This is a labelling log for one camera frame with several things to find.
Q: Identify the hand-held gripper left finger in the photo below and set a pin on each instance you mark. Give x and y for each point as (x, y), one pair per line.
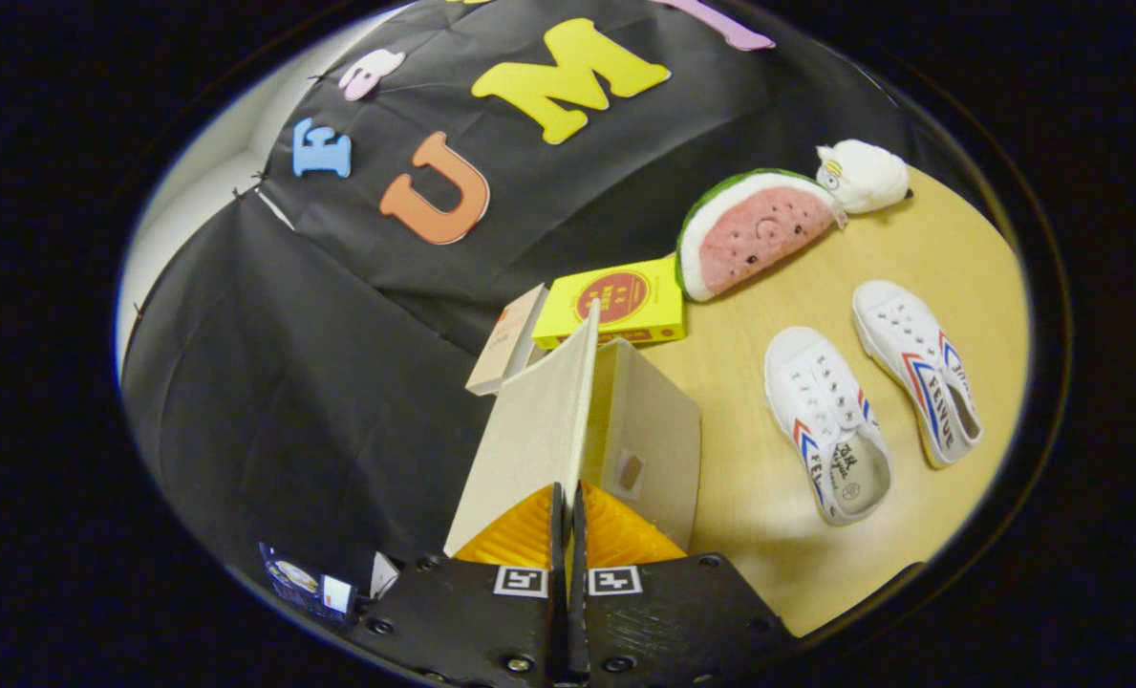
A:
(472, 621)

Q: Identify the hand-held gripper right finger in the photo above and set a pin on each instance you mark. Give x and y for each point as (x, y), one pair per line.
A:
(663, 621)

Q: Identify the white canvas shoe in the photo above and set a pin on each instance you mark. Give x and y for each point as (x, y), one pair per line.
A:
(902, 334)
(821, 401)

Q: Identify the white paper sheet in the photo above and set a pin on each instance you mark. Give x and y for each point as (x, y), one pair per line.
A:
(383, 575)

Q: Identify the blue printed packet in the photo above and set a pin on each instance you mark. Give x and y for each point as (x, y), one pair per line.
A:
(290, 578)

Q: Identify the cream cover book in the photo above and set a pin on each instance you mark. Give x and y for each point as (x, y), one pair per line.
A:
(508, 339)

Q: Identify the yellow book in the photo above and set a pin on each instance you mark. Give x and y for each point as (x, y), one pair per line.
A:
(649, 301)

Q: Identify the watermelon slice plush toy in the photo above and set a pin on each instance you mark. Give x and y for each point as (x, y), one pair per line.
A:
(754, 234)

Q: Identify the white plush toy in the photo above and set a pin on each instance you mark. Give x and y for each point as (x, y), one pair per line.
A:
(868, 177)

